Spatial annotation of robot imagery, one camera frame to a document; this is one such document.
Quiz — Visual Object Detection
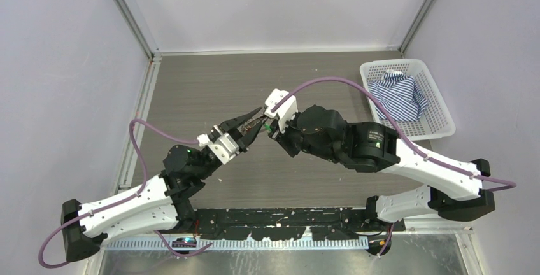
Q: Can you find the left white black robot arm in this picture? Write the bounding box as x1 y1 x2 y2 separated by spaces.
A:
61 107 274 262

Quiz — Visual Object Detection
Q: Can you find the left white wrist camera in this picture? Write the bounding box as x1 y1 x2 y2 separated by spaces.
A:
196 133 240 165

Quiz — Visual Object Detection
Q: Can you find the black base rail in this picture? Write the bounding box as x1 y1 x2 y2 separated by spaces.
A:
167 207 390 241

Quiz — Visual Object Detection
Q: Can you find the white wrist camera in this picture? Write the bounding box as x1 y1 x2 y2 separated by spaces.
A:
196 133 240 165
264 88 298 133

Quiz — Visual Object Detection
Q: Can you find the blue striped shirt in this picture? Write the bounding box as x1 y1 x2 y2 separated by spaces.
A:
368 69 429 122

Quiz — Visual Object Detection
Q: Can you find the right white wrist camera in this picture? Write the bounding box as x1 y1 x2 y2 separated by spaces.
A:
264 88 298 133

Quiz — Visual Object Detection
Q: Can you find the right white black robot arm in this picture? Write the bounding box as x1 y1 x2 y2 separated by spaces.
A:
269 105 495 231

